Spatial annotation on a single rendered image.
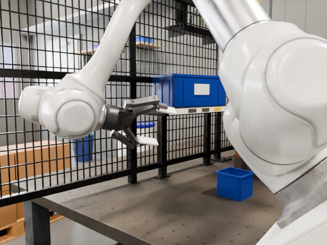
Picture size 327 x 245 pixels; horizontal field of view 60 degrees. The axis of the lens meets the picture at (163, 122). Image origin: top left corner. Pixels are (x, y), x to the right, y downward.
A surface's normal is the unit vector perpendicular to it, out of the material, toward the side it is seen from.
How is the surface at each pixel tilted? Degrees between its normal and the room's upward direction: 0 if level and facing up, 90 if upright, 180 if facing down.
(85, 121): 98
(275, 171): 137
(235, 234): 0
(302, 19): 90
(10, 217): 90
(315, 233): 90
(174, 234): 0
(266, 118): 119
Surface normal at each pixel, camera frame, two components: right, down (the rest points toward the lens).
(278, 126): -0.55, 0.66
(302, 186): -0.61, -0.06
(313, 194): -0.75, -0.40
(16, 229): 0.83, 0.05
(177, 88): 0.58, 0.08
